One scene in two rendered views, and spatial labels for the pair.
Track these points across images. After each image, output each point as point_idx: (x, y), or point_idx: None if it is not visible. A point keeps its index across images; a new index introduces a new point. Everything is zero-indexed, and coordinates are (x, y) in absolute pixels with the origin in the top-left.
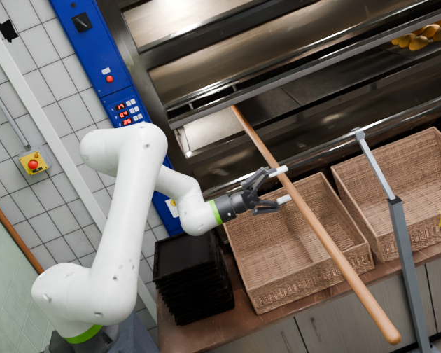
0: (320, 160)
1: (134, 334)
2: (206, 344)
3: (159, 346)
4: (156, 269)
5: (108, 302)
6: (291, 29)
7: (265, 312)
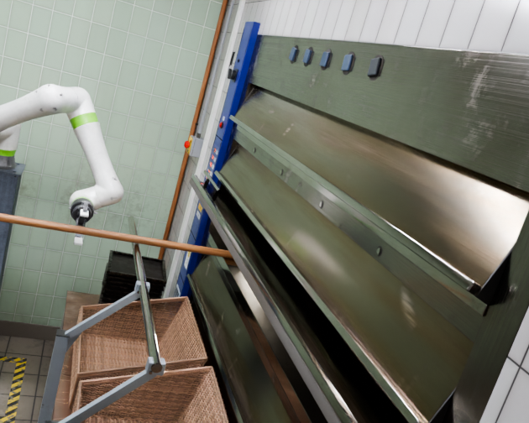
0: None
1: None
2: (68, 309)
3: (87, 293)
4: (123, 253)
5: None
6: (269, 194)
7: None
